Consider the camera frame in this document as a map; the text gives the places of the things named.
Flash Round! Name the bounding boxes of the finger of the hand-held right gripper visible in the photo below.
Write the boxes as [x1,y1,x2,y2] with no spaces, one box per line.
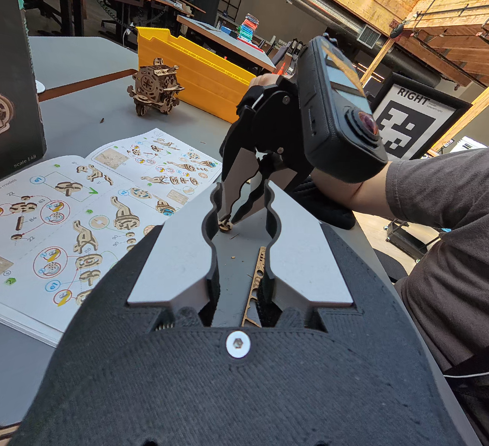
[230,168,298,226]
[219,147,261,225]

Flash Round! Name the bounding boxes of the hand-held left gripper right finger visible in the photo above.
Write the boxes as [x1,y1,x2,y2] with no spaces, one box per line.
[255,180,354,327]

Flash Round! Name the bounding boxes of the black rolling cart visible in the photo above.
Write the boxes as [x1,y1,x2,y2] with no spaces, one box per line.
[384,219,440,261]

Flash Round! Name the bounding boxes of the assembled wooden model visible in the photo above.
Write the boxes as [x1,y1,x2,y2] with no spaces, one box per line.
[127,57,185,117]

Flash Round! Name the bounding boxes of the wall air vent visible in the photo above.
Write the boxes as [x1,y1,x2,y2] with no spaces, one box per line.
[357,24,382,49]

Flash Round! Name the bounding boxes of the black office chair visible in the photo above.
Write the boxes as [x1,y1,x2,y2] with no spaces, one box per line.
[374,249,409,283]

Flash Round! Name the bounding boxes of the black model kit box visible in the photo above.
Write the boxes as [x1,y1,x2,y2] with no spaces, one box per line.
[0,0,47,181]

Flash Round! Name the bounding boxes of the open instruction booklet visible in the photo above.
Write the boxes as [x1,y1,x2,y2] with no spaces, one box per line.
[0,128,223,347]

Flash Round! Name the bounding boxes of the stack of coloured packets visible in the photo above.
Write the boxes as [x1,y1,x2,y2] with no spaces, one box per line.
[237,13,260,43]

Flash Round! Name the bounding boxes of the wooden parts sheet strip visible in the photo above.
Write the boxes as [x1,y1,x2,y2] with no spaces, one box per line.
[241,246,268,327]

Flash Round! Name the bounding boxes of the black framed marker sign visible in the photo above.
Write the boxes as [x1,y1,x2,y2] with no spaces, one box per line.
[370,73,472,162]

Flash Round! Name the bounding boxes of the black textured pad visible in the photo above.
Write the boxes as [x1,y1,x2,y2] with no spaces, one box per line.
[290,180,357,230]

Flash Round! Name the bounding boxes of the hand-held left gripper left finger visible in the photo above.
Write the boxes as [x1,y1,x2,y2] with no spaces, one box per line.
[127,182,223,327]

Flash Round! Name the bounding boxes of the yellow plastic bin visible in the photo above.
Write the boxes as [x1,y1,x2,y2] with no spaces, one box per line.
[136,26,257,124]

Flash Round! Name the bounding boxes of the grey topped table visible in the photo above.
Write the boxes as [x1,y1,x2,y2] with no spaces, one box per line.
[176,15,276,72]

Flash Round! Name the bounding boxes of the person's right hand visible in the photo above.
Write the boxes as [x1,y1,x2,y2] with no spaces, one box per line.
[249,73,281,89]

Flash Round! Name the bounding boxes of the person's right forearm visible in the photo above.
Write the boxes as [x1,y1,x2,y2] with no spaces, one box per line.
[310,161,396,221]

